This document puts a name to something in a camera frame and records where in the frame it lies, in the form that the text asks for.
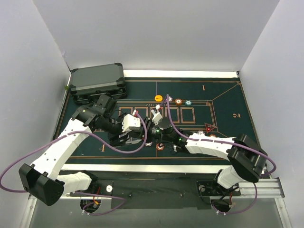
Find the dark green poker mat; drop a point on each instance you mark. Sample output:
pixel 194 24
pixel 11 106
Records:
pixel 215 107

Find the white blue chip stack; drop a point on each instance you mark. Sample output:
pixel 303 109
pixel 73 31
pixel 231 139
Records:
pixel 148 144

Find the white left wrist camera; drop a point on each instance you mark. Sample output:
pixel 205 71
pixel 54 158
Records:
pixel 130 123

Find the orange red chip stack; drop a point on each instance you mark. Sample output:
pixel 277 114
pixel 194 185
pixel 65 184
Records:
pixel 160 146

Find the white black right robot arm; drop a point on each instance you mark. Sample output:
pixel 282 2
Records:
pixel 247 159

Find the aluminium mounting rail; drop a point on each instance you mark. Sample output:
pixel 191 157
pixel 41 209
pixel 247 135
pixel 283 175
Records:
pixel 259 206

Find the green blue poker chip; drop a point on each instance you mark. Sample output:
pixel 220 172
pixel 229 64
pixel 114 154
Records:
pixel 188 102

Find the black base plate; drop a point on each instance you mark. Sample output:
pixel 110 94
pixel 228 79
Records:
pixel 159 190

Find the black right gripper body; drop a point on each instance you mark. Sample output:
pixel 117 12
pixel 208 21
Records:
pixel 147 126

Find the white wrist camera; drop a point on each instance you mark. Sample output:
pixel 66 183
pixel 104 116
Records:
pixel 130 123
pixel 157 116

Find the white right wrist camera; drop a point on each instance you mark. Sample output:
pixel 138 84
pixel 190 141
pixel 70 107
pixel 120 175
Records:
pixel 157 116

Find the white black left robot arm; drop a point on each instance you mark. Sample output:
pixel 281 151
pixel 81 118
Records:
pixel 42 179

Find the orange dealer button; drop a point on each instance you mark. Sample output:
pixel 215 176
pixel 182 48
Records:
pixel 158 98

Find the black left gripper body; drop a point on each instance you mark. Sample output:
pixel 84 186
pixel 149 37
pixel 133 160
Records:
pixel 124 137

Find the black aluminium poker case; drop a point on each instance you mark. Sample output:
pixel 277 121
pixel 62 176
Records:
pixel 88 83

